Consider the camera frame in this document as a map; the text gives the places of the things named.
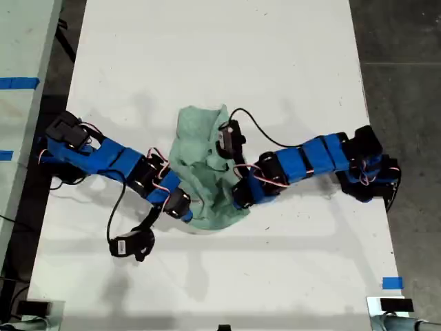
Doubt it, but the pale green T-shirt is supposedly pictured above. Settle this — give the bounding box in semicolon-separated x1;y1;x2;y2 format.
166;103;252;232

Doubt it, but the small black box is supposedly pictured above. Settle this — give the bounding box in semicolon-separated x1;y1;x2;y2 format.
17;301;53;315
380;298;414;312

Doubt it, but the grey tube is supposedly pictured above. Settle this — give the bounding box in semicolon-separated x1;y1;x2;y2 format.
371;314;441;331

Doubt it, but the black metal strut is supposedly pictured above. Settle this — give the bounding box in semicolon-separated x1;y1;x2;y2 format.
57;19;77;63

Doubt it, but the long blue tape strip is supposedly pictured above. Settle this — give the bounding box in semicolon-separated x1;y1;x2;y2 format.
0;77;41;90

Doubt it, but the black camera stalk, gripper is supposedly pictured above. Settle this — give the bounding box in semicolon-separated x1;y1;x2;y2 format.
137;203;165;234
232;151;251;180

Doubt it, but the black camera box, gripper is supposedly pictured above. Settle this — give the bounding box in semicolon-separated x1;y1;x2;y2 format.
108;229;155;262
215;119;247;159

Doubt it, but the black arm base cable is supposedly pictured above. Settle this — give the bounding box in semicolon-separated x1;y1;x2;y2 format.
384;165;403;213

